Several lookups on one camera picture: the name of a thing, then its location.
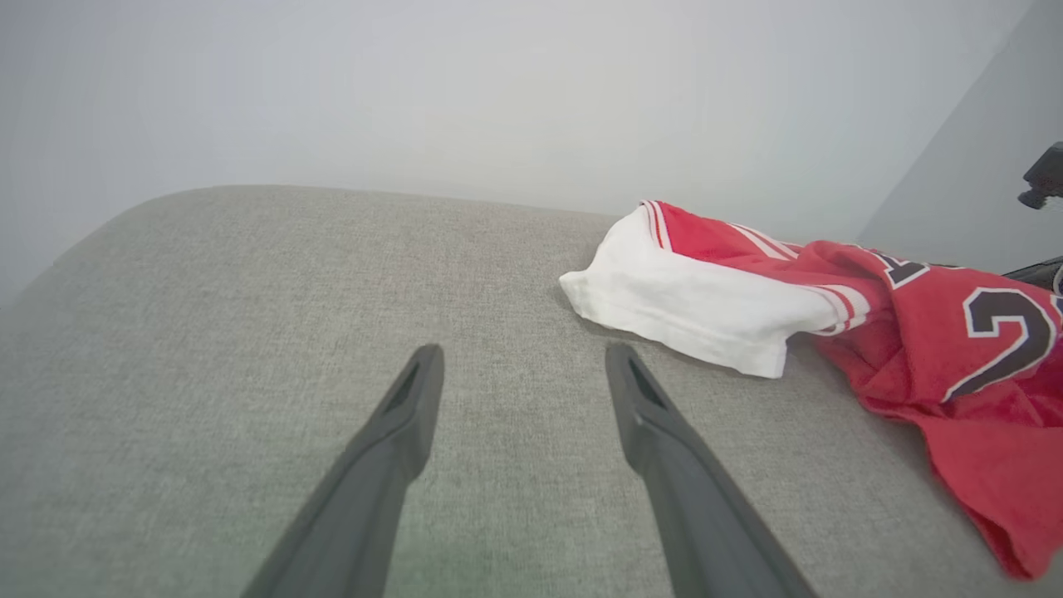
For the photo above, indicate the grey partition panel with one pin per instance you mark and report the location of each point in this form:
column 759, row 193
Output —
column 980, row 166

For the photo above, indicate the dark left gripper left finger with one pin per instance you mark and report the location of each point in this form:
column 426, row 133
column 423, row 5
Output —
column 374, row 482

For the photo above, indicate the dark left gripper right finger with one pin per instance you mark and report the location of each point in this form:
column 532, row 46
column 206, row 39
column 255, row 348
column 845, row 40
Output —
column 689, row 498

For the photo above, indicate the grey fabric sofa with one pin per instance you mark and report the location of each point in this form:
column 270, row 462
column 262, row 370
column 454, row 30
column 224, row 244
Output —
column 249, row 332

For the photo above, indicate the red and white jersey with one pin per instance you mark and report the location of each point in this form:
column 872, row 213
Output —
column 938, row 349

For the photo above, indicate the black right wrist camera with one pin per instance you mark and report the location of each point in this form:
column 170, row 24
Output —
column 1046, row 176

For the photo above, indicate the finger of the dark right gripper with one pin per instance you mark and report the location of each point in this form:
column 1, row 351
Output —
column 1042, row 274

